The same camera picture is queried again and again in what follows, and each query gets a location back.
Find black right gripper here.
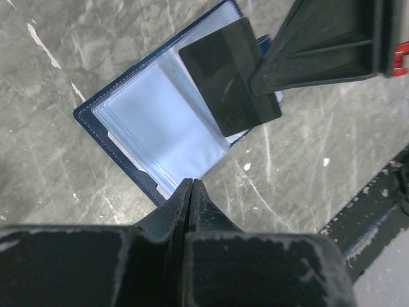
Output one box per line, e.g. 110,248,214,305
251,0,408,95

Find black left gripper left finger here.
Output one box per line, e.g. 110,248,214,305
1,179,192,306

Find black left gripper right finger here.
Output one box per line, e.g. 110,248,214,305
185,180,357,306

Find black card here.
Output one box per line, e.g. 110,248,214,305
178,17,282,137

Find blue leather card holder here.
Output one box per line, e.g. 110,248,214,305
72,0,284,207

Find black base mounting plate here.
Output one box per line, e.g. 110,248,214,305
320,146,408,281

